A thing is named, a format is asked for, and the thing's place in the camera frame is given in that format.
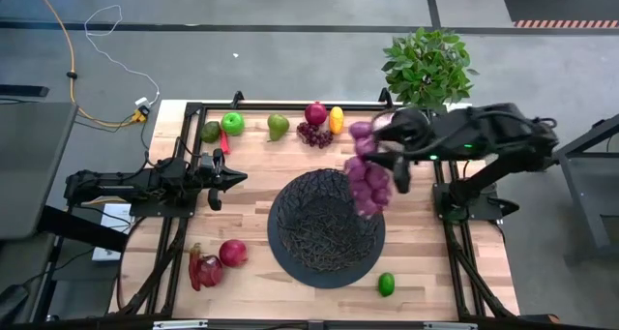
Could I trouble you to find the yellow mango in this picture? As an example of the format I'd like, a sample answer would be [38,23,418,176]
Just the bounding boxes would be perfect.
[328,105,345,135]

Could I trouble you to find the black desk leg beam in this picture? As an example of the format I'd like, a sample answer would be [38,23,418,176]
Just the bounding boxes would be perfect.
[37,205,130,254]

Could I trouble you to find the black hazard-striped floor mat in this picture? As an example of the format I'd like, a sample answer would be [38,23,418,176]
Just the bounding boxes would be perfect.
[499,0,619,30]

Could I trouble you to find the shiny dark red onion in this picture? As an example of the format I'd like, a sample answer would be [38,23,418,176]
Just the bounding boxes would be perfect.
[198,255,224,288]

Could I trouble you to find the silver rail bracket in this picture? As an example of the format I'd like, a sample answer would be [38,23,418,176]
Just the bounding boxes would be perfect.
[424,321,478,330]
[153,319,209,330]

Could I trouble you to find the red pomegranate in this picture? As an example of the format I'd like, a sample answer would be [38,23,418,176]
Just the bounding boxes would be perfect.
[304,101,329,127]

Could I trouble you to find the red apple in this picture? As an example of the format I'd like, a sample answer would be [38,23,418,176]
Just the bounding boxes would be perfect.
[218,238,250,268]

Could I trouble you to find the dark green avocado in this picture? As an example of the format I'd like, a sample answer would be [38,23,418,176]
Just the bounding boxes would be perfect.
[200,120,222,144]

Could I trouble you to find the black woven wire basket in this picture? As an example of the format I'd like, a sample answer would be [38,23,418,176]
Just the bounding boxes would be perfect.
[274,167,383,273]

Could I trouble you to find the yellow cable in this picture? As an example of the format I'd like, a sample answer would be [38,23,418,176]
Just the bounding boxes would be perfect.
[30,0,146,128]

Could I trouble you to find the green speckled pear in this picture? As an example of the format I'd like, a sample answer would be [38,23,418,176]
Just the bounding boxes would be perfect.
[266,112,291,142]

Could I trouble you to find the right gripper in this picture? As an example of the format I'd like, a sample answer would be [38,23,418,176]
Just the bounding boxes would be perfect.
[363,105,436,195]

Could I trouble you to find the purple cabbage pieces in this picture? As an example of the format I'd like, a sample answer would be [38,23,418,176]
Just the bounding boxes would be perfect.
[342,110,396,220]

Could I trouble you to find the long dark red pepper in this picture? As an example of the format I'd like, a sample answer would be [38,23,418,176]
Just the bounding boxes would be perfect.
[188,242,203,292]

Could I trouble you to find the black aluminium table frame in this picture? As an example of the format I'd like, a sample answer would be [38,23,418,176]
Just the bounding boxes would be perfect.
[113,87,521,330]

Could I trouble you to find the green apple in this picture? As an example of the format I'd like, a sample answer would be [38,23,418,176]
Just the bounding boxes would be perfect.
[221,111,246,137]

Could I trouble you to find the small green lime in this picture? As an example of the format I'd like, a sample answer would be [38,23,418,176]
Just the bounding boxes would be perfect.
[377,271,397,298]

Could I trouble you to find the potted green plant white pot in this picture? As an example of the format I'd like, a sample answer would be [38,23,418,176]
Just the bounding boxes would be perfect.
[380,27,480,112]

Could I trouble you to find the thin white cable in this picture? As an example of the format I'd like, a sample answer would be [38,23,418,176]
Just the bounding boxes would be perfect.
[83,4,162,107]

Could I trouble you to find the black flat floor bar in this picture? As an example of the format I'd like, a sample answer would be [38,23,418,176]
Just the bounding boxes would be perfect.
[0,84,50,99]

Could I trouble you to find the round dark woven placemat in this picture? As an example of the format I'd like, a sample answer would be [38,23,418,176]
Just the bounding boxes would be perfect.
[266,174,387,290]

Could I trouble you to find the dark red grape bunch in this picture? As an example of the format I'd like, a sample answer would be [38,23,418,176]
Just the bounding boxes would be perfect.
[295,121,335,150]

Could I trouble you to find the white box under desk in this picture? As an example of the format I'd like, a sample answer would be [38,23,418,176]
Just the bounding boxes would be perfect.
[91,202,135,262]

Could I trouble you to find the grey metal stand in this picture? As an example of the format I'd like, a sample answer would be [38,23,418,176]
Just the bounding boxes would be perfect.
[552,112,619,266]

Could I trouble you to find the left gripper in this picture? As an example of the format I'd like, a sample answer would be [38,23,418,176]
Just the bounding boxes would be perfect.
[192,149,249,213]

